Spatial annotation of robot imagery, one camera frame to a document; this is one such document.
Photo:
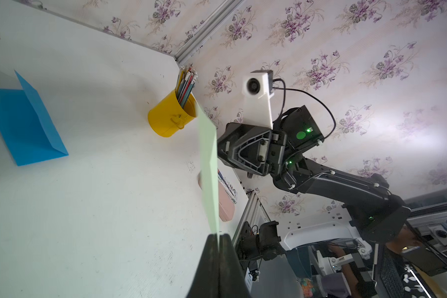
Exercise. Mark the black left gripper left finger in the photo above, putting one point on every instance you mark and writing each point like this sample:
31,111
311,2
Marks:
206,280

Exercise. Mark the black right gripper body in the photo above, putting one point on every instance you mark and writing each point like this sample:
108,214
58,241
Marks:
276,149

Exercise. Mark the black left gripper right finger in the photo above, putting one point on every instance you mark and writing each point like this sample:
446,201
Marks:
231,279

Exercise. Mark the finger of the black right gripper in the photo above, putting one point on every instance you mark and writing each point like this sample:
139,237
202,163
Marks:
245,147

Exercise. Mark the green paper sheet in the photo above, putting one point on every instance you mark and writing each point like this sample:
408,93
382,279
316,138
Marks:
209,167

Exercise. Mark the blue square paper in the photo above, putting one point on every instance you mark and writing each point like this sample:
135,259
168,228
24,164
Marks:
26,126

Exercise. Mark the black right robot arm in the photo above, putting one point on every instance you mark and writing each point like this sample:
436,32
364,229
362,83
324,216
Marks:
376,213

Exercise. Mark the pen package box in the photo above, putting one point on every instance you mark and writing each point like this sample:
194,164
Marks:
229,189

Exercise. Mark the yellow metal pencil bucket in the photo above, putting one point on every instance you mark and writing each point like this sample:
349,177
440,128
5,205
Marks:
168,117

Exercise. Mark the dark blue pencil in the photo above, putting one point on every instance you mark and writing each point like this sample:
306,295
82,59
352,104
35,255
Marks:
183,82

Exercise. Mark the yellow orange pencil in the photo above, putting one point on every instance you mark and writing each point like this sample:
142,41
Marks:
180,77

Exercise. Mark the black laptop computer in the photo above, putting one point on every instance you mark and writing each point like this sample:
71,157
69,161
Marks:
388,270

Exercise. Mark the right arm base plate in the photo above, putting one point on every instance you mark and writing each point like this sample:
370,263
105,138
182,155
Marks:
265,244

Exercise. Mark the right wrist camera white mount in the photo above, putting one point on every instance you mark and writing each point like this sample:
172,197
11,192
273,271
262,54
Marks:
257,90

